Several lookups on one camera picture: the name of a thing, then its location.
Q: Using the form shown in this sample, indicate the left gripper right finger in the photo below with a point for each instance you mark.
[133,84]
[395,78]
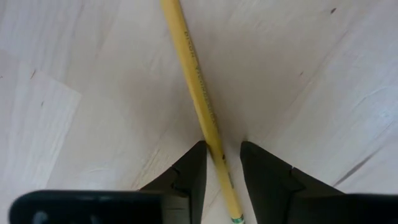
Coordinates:
[267,186]

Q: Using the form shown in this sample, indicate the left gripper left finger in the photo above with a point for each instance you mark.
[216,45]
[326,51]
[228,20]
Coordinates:
[186,186]

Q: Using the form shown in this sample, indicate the yellow pencil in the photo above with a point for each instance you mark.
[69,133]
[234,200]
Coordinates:
[192,62]

